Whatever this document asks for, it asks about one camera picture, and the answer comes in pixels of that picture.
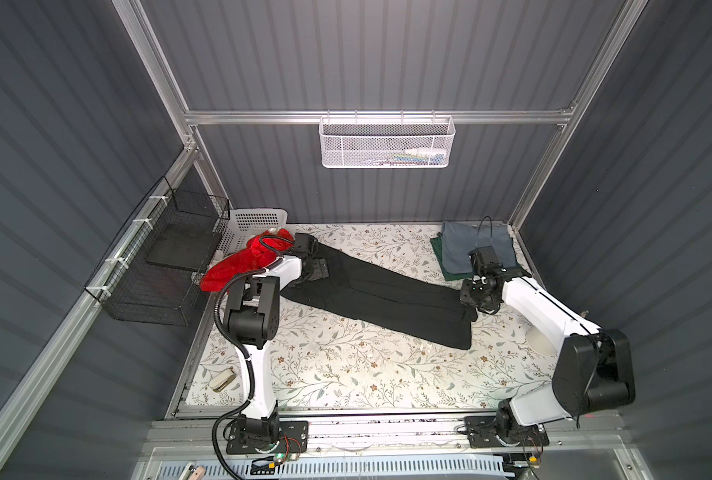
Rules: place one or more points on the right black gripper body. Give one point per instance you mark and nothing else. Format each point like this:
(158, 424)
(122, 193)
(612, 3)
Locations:
(469, 294)

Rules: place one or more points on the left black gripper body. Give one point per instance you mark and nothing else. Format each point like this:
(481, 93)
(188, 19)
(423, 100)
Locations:
(317, 270)

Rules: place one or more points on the black t-shirt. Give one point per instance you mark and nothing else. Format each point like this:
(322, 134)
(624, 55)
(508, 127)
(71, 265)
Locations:
(359, 290)

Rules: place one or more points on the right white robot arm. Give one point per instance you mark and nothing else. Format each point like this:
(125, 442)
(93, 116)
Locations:
(594, 370)

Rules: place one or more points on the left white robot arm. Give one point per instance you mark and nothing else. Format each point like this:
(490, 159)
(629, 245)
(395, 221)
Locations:
(247, 312)

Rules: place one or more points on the folded grey-blue t-shirt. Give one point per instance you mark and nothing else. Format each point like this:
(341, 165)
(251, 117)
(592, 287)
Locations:
(467, 231)

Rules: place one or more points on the folded green t-shirt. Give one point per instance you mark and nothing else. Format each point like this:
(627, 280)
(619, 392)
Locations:
(453, 254)

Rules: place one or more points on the white pen cup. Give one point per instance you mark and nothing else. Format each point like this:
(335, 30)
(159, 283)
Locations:
(539, 342)

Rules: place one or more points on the white plastic laundry basket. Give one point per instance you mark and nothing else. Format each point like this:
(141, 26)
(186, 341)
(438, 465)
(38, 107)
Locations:
(240, 225)

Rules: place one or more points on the floral table mat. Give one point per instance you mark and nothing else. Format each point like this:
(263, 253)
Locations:
(322, 361)

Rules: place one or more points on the red t-shirt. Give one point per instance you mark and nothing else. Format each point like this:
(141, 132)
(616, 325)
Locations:
(260, 252)

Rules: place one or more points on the beige small block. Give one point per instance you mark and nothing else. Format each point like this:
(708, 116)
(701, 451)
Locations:
(221, 381)

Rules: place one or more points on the white wire wall basket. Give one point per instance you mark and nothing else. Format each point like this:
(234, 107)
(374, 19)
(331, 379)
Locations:
(386, 142)

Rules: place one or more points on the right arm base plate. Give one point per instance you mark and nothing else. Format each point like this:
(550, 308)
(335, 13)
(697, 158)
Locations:
(489, 431)

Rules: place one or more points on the black wire wall basket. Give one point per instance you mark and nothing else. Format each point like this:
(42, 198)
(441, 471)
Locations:
(155, 275)

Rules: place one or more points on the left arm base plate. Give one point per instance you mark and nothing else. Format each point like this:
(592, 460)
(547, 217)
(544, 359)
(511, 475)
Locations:
(250, 437)

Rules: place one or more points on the aluminium front rail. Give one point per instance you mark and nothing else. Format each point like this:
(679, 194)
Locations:
(405, 433)

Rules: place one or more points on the white slotted cable duct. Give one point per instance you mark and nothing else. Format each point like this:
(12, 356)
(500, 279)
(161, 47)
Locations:
(445, 466)

